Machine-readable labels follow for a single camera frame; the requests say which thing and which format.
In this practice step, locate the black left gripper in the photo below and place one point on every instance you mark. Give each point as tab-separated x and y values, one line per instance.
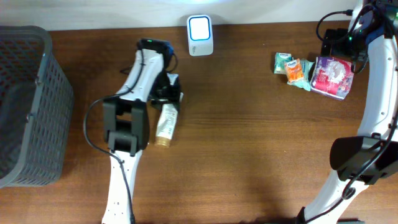
171	94

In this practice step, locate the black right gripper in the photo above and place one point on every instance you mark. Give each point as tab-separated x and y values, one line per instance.
334	50

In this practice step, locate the cream tube with gold cap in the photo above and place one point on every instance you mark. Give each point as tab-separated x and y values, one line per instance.
166	126

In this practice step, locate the red purple tissue pack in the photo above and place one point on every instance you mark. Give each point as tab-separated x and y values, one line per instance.
332	77

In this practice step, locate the orange tissue packet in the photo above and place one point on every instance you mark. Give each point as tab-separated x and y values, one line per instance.
294	71

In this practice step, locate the green wet wipes pack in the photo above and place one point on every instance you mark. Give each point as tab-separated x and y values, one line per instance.
306	68

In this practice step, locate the teal tissue packet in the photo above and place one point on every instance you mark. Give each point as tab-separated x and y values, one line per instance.
280	60

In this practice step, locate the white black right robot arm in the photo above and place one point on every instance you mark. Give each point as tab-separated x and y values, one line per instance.
360	161

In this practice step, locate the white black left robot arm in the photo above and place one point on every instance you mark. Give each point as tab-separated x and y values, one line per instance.
126	121

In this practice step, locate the white barcode scanner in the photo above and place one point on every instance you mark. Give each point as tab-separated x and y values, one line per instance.
200	35

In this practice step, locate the grey plastic mesh basket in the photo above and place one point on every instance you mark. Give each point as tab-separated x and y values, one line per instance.
36	108

